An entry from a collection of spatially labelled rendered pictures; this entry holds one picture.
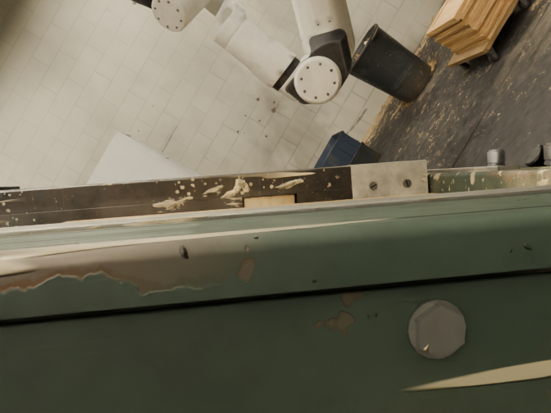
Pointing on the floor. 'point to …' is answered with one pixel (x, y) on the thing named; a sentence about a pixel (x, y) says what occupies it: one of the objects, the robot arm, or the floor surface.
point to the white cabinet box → (135, 162)
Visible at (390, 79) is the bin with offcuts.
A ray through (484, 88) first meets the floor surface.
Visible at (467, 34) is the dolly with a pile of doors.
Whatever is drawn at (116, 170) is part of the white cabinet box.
